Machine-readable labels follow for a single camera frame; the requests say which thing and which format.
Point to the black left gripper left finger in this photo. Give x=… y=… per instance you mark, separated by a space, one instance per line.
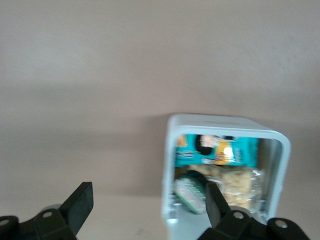
x=77 y=205

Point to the mint green gum pack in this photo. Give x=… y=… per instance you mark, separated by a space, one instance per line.
x=187 y=195

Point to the teal snack wrapper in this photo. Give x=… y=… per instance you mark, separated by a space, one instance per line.
x=245 y=155

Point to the white square trash bin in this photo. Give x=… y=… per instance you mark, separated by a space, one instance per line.
x=285 y=162

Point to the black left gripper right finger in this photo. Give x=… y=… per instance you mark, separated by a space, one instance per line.
x=215 y=205

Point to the brown paper table cover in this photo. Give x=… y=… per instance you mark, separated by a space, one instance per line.
x=100 y=75

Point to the clear bag of crackers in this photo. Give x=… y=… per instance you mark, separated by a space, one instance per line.
x=237 y=185

